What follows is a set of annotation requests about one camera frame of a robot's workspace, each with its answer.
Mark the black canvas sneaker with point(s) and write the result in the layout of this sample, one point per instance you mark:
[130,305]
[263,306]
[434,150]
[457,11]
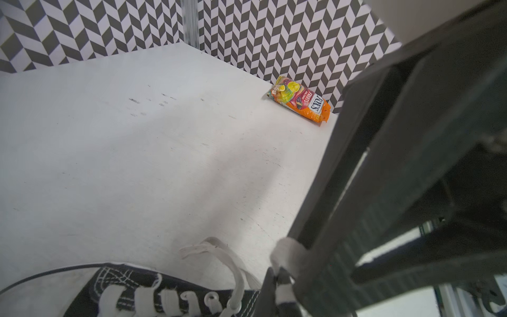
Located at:
[110,289]

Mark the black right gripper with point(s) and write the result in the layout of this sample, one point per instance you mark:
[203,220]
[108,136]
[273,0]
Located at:
[412,189]

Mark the orange candy bag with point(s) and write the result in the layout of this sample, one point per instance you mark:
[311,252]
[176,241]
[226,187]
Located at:
[300,99]

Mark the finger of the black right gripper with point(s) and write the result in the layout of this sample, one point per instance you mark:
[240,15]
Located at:
[368,100]

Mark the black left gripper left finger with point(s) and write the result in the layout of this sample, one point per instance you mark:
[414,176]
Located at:
[265,304]

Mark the white shoelace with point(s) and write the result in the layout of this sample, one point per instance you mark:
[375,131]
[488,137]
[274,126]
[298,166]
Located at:
[287,254]

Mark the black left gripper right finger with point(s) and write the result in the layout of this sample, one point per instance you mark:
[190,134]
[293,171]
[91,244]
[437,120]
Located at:
[285,300]

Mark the aluminium left corner post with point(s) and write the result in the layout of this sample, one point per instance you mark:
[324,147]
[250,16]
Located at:
[190,22]

